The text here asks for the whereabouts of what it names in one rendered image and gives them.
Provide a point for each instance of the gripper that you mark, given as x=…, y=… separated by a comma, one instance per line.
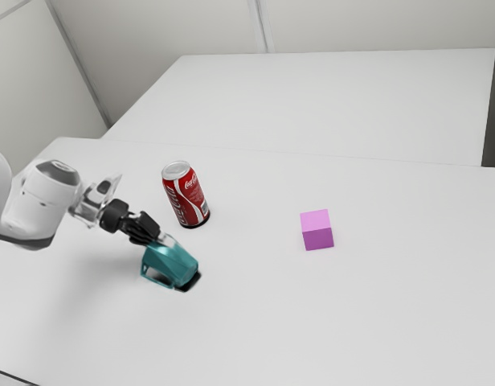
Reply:
x=113, y=216

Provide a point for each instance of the red soda can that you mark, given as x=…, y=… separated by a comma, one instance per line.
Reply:
x=186, y=195

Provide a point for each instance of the teal faceted mug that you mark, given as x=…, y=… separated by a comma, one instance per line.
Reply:
x=171, y=265

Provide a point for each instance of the pink cube block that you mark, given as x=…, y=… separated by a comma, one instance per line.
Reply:
x=316, y=230

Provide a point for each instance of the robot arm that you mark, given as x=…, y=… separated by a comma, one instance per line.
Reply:
x=34, y=201

